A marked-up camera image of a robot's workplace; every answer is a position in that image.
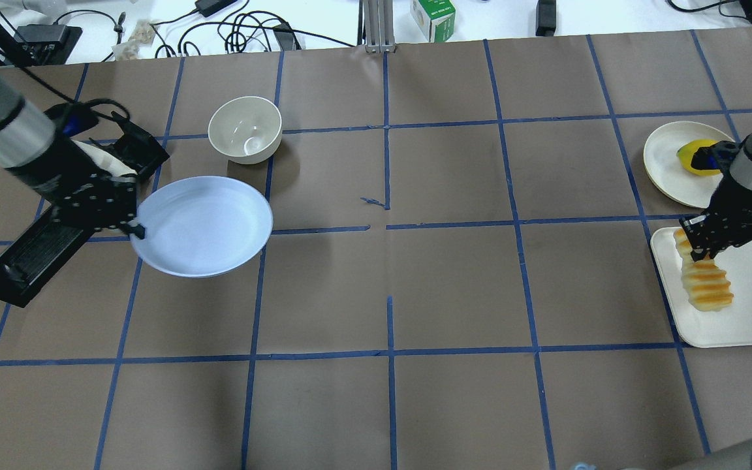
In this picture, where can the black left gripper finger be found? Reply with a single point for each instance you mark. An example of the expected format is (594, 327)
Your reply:
(133, 229)

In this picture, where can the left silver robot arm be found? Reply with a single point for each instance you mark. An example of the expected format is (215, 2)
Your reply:
(25, 132)

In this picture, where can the white rectangular tray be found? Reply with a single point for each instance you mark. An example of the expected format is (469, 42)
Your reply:
(731, 325)

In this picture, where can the yellow sliced bread loaf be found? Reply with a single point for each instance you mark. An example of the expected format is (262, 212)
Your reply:
(707, 286)

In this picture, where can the cream round plate in rack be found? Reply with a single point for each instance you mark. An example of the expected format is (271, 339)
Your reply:
(106, 161)

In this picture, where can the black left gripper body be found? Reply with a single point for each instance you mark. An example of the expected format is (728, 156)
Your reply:
(49, 171)

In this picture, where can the blue round plate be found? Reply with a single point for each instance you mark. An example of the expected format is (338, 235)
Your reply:
(202, 227)

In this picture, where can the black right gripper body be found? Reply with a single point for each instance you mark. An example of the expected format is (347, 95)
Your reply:
(733, 203)

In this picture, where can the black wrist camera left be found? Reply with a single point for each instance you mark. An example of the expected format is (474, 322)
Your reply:
(71, 119)

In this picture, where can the black dish rack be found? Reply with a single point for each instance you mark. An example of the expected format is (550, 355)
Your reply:
(39, 253)

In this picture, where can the white round plate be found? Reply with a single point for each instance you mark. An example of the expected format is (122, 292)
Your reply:
(664, 169)

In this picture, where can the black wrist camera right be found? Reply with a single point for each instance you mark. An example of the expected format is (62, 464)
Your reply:
(710, 160)

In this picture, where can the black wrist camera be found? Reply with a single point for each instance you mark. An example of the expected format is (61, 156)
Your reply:
(71, 119)
(710, 160)

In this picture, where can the yellow lemon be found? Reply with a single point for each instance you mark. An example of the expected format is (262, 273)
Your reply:
(685, 153)

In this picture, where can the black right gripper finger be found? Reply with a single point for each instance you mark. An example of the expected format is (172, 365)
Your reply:
(698, 254)

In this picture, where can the aluminium frame post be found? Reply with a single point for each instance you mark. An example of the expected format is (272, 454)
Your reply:
(376, 27)

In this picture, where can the cream ceramic bowl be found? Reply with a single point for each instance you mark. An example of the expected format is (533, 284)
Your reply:
(247, 130)

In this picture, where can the green and white box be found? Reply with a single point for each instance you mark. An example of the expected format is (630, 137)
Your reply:
(435, 19)

